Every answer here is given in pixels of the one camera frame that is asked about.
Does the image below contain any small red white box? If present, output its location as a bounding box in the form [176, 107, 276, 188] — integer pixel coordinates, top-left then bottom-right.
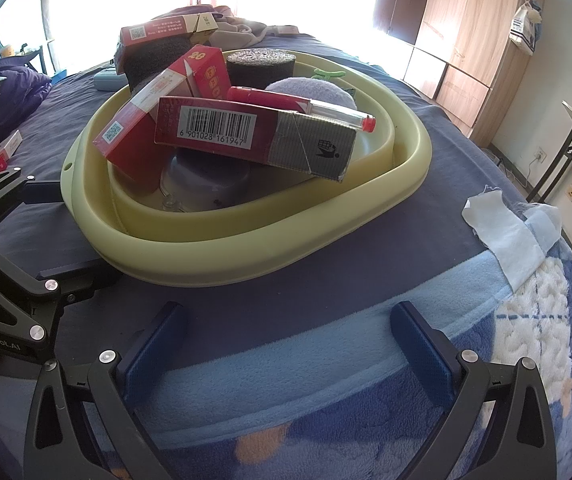
[0, 129, 23, 174]

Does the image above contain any yellow plastic basin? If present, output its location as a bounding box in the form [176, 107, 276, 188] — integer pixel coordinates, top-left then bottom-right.
[60, 46, 433, 289]

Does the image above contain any lavender round plush pad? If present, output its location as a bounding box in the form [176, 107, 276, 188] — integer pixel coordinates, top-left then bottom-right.
[265, 77, 358, 112]

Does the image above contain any grey clothes heap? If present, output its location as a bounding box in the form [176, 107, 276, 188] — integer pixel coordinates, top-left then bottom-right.
[153, 4, 313, 50]

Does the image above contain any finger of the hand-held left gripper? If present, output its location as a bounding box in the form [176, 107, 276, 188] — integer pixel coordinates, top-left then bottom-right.
[0, 168, 65, 249]
[0, 246, 122, 345]

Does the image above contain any white cloth patch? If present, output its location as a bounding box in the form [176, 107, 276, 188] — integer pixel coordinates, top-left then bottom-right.
[461, 190, 565, 289]

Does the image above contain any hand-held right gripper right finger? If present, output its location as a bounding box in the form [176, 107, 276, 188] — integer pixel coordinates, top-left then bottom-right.
[390, 301, 558, 480]

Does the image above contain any wooden wardrobe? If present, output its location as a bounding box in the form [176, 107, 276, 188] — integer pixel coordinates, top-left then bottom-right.
[373, 0, 548, 147]

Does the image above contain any blue patterned fleece blanket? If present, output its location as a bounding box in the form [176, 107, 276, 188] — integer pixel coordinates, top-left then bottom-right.
[0, 32, 572, 480]

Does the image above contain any red carton with gold end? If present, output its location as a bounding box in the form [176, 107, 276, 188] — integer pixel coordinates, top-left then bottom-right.
[114, 12, 219, 62]

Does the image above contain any green plastic clip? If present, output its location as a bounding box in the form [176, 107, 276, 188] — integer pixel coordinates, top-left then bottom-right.
[310, 66, 347, 81]

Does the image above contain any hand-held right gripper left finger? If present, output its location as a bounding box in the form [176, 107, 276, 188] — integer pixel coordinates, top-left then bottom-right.
[24, 301, 187, 480]

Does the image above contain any black foam block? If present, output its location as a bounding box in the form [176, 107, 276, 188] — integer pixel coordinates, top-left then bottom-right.
[114, 35, 193, 92]

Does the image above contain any purple cloth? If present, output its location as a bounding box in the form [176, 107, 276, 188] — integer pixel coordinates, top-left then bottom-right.
[0, 61, 55, 152]

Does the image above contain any red carton with grey end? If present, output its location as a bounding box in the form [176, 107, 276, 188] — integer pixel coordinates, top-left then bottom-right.
[155, 95, 358, 182]

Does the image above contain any red clear long lighter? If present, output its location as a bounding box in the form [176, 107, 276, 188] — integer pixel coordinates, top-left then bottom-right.
[226, 85, 378, 134]

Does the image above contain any dark chair frame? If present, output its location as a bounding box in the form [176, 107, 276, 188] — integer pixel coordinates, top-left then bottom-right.
[17, 43, 50, 76]

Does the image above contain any black foam cylinder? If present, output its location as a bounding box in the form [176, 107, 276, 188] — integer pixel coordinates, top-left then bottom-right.
[225, 47, 298, 93]

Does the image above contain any red carton with white edge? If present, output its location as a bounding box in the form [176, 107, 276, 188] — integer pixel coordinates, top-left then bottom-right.
[92, 44, 232, 171]

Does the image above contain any small pale blue box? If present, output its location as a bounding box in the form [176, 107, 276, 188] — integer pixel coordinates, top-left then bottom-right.
[92, 69, 130, 92]

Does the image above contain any white plastic bag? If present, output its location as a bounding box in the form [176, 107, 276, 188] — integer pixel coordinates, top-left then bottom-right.
[509, 2, 543, 57]

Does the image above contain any grey lavender plastic bowl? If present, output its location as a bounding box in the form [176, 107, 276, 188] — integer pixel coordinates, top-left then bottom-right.
[158, 147, 253, 212]

